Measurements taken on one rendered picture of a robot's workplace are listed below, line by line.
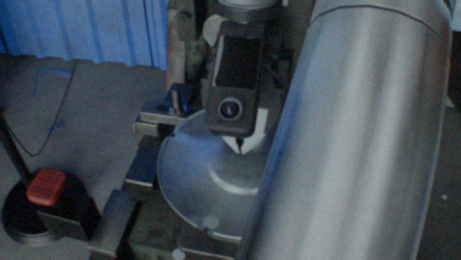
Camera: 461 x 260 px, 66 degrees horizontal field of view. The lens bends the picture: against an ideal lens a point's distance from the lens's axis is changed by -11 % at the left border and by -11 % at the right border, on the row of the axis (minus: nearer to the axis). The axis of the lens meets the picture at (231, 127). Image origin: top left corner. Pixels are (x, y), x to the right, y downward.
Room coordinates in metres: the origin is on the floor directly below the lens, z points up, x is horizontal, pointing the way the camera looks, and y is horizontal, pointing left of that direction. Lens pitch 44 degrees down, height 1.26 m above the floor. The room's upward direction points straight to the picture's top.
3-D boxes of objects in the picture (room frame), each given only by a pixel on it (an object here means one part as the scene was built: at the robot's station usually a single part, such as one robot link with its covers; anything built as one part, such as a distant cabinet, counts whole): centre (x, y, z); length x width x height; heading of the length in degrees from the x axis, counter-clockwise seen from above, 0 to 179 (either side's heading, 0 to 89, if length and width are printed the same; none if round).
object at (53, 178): (0.39, 0.32, 0.72); 0.07 x 0.06 x 0.08; 168
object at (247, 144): (0.36, -0.03, 0.93); 0.06 x 0.03 x 0.09; 168
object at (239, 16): (0.37, -0.02, 1.03); 0.09 x 0.08 x 0.12; 168
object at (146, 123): (0.58, 0.11, 0.76); 0.17 x 0.06 x 0.10; 78
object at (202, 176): (0.42, -0.03, 0.78); 0.29 x 0.29 x 0.01
